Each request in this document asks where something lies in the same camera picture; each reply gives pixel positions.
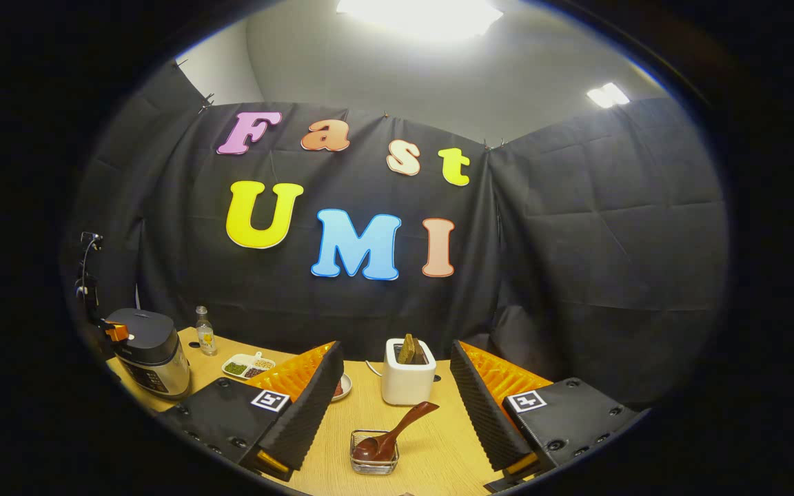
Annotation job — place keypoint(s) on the white round plate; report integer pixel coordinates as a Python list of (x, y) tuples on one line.
[(346, 387)]

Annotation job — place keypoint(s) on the large ceiling light panel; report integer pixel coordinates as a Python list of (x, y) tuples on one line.
[(424, 15)]

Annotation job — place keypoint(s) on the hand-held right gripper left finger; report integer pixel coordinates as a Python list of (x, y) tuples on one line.
[(300, 413)]

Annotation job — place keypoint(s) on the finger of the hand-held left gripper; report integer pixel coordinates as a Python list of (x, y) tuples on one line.
[(118, 333)]

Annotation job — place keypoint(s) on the small ceiling light panel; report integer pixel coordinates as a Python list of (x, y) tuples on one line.
[(608, 95)]

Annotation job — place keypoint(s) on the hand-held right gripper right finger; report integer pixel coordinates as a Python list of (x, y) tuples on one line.
[(486, 413)]

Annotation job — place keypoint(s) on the small clear glass bottle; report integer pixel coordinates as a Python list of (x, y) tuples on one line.
[(206, 337)]

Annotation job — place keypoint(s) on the brown toast slice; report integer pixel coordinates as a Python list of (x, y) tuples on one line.
[(409, 350)]

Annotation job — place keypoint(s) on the black silver rice cooker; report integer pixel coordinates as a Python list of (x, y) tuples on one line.
[(156, 365)]

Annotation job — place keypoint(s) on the white toaster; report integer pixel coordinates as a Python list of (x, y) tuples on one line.
[(407, 386)]

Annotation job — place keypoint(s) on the white divided bean dish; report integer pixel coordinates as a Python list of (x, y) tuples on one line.
[(237, 368)]

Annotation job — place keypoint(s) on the brown wooden spoon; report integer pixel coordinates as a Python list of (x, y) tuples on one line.
[(397, 427)]

